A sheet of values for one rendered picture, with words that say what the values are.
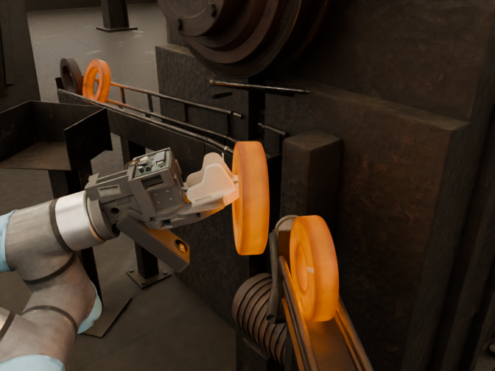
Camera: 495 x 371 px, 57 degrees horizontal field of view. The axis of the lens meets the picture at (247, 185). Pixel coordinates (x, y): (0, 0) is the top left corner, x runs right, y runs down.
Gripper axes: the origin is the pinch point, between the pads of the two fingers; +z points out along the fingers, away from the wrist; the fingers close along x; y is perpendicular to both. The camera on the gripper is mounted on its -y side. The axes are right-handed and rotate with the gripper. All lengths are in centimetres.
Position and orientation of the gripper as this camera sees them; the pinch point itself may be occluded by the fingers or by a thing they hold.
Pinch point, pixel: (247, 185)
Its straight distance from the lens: 62.2
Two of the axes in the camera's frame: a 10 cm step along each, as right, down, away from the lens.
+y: -2.6, -8.4, -4.7
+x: -1.2, -4.5, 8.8
